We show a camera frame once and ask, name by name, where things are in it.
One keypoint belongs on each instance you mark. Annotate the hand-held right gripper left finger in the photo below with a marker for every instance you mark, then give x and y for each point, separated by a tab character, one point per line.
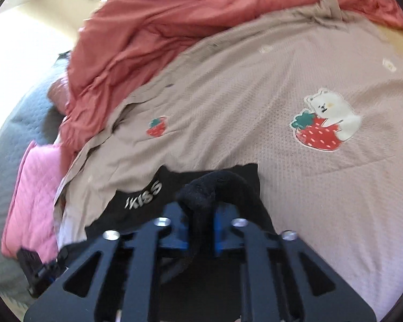
179	236

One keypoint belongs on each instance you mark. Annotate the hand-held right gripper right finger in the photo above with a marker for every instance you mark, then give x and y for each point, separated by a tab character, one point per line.
219	238

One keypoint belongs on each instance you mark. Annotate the black sweater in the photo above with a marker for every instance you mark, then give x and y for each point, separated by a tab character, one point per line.
201	187

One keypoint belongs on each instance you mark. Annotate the pink quilted blanket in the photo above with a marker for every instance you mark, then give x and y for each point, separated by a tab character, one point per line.
33	191

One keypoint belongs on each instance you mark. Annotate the beige printed blanket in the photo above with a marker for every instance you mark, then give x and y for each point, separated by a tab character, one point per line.
255	90

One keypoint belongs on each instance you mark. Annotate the dusty pink cushion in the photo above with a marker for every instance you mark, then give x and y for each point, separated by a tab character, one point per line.
58	94

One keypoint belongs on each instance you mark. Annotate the coral red duvet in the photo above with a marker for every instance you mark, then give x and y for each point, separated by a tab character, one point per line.
154	23

